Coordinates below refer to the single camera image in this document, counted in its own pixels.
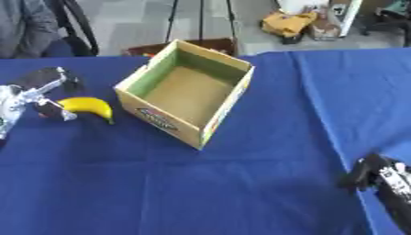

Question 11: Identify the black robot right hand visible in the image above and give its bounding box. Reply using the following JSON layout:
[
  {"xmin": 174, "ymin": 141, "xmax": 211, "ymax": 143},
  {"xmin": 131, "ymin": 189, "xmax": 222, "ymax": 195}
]
[{"xmin": 335, "ymin": 152, "xmax": 397, "ymax": 193}]

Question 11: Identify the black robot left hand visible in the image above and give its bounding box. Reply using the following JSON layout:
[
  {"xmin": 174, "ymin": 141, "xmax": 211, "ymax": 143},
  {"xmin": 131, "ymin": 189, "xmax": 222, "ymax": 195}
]
[{"xmin": 19, "ymin": 66, "xmax": 85, "ymax": 122}]

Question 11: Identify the tan cardboard box green inside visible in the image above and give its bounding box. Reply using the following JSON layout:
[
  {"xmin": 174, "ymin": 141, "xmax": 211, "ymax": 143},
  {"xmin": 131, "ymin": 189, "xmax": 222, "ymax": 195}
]
[{"xmin": 112, "ymin": 39, "xmax": 257, "ymax": 151}]

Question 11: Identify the small tan cardboard box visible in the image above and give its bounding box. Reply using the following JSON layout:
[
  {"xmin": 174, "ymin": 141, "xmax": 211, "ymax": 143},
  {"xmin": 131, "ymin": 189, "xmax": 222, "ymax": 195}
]
[{"xmin": 306, "ymin": 5, "xmax": 344, "ymax": 41}]

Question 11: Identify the brown cardboard box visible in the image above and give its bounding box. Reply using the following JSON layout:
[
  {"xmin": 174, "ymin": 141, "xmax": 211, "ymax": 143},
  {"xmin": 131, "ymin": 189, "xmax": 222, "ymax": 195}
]
[{"xmin": 123, "ymin": 37, "xmax": 241, "ymax": 58}]

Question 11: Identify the yellow toy banana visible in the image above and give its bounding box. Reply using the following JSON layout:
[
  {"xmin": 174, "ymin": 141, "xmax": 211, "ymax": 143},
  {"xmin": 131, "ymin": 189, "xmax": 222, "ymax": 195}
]
[{"xmin": 56, "ymin": 96, "xmax": 116, "ymax": 126}]

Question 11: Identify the person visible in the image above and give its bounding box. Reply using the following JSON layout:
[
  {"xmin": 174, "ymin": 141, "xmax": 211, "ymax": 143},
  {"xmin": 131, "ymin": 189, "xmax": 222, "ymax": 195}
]
[{"xmin": 0, "ymin": 0, "xmax": 76, "ymax": 60}]

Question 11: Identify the black chair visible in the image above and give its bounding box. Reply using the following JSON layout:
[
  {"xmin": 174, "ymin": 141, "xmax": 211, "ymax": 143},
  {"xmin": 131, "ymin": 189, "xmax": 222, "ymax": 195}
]
[{"xmin": 50, "ymin": 0, "xmax": 102, "ymax": 58}]

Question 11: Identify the dark office chair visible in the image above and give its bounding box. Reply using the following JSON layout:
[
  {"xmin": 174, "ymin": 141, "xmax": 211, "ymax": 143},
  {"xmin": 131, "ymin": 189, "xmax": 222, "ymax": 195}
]
[{"xmin": 361, "ymin": 0, "xmax": 411, "ymax": 48}]

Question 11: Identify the white board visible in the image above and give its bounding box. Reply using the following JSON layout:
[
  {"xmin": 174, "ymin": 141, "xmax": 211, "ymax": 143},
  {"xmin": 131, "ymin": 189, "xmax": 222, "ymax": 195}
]
[{"xmin": 326, "ymin": 0, "xmax": 366, "ymax": 39}]

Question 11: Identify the black tripod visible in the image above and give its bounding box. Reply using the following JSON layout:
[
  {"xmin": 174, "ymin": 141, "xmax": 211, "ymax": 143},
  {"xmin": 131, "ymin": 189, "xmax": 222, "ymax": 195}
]
[{"xmin": 161, "ymin": 0, "xmax": 241, "ymax": 44}]

